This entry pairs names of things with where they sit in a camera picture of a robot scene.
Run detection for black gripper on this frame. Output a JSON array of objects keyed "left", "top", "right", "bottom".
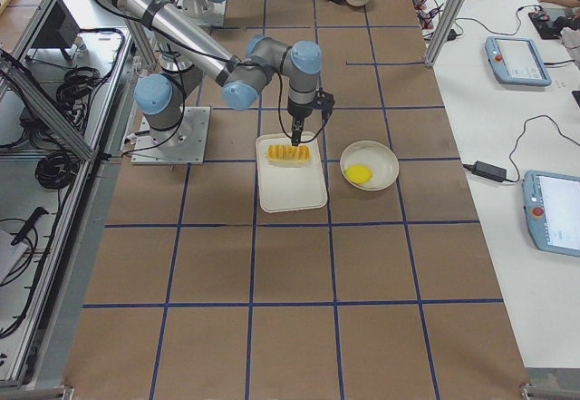
[{"left": 287, "top": 104, "right": 313, "bottom": 147}]

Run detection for orange striped bread roll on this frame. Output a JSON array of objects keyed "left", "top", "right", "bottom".
[{"left": 266, "top": 144, "right": 312, "bottom": 165}]

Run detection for white rectangular tray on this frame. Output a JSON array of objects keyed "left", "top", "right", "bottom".
[{"left": 256, "top": 133, "right": 327, "bottom": 213}]

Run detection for yellow lemon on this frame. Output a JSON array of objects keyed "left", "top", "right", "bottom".
[{"left": 343, "top": 164, "right": 373, "bottom": 185}]

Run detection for white shallow bowl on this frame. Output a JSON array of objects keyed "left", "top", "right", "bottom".
[{"left": 340, "top": 141, "right": 399, "bottom": 191}]

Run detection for black power adapter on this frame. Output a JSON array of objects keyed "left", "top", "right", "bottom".
[{"left": 471, "top": 161, "right": 507, "bottom": 182}]

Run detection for far teach pendant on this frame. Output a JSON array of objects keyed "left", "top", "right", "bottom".
[{"left": 484, "top": 36, "right": 552, "bottom": 87}]

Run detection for teach pendant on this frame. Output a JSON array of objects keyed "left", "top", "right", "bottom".
[
  {"left": 522, "top": 171, "right": 579, "bottom": 258},
  {"left": 484, "top": 36, "right": 552, "bottom": 87}
]

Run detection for black monitor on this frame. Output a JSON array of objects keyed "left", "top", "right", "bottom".
[{"left": 32, "top": 0, "right": 80, "bottom": 50}]

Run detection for near teach pendant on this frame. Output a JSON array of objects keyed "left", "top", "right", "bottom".
[{"left": 522, "top": 171, "right": 579, "bottom": 258}]

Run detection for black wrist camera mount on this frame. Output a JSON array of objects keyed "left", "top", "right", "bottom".
[{"left": 314, "top": 88, "right": 335, "bottom": 121}]

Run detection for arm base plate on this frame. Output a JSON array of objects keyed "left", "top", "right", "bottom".
[
  {"left": 130, "top": 106, "right": 211, "bottom": 165},
  {"left": 176, "top": 0, "right": 227, "bottom": 28}
]

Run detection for coiled black cables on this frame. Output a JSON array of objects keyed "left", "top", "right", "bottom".
[{"left": 56, "top": 66, "right": 103, "bottom": 120}]

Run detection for aluminium frame post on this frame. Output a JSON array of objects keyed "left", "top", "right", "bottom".
[{"left": 424, "top": 0, "right": 465, "bottom": 67}]

